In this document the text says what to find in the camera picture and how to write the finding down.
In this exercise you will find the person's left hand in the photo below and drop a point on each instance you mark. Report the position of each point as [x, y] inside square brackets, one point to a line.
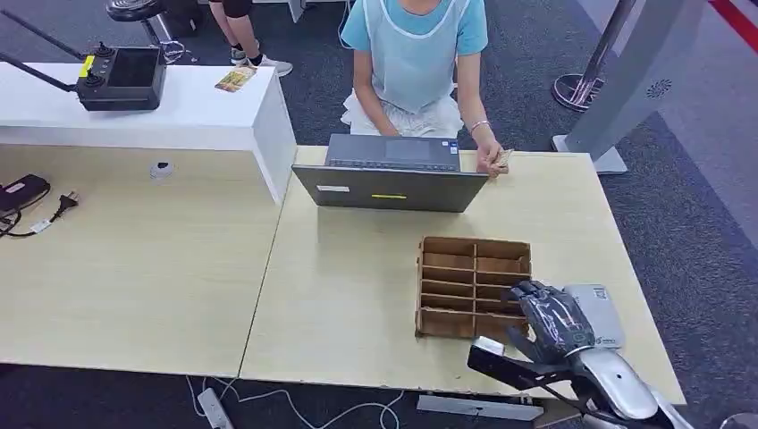
[488, 157]

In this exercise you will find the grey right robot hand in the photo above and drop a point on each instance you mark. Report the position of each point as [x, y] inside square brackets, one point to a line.
[554, 323]

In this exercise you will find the pale grey flat device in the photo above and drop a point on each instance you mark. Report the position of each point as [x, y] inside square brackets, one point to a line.
[601, 314]

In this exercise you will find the grey laptop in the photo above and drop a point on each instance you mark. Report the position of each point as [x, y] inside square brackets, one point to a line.
[391, 183]

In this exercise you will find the wooden card box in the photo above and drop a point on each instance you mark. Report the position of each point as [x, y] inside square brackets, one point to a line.
[456, 290]

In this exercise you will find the chrome stanchion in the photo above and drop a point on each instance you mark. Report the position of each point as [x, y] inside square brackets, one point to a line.
[583, 83]

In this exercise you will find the seated person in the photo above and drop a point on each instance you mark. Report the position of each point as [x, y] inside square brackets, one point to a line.
[411, 59]

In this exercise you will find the grey kiosk stand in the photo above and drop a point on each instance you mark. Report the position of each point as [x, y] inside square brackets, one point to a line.
[639, 83]

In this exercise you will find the pale wooden desk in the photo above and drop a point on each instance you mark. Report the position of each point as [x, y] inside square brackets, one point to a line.
[130, 266]
[355, 296]

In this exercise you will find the printed picture card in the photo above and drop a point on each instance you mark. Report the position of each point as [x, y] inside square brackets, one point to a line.
[235, 78]

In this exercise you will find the standing person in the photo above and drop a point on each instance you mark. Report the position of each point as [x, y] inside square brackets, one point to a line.
[243, 29]

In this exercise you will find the white raised shelf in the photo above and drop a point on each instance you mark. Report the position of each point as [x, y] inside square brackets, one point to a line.
[177, 118]

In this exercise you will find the small white round device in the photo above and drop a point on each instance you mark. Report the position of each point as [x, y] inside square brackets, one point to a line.
[161, 170]

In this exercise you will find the white power strip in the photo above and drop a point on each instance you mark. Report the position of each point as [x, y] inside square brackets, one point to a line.
[214, 408]

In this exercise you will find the black stool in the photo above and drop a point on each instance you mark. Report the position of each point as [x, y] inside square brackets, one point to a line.
[148, 18]

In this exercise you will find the black remote controller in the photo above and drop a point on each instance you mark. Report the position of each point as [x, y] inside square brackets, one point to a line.
[124, 80]

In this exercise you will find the black power adapter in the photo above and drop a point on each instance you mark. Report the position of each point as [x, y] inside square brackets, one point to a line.
[21, 192]

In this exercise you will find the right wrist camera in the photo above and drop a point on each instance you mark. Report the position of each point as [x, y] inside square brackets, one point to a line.
[503, 361]

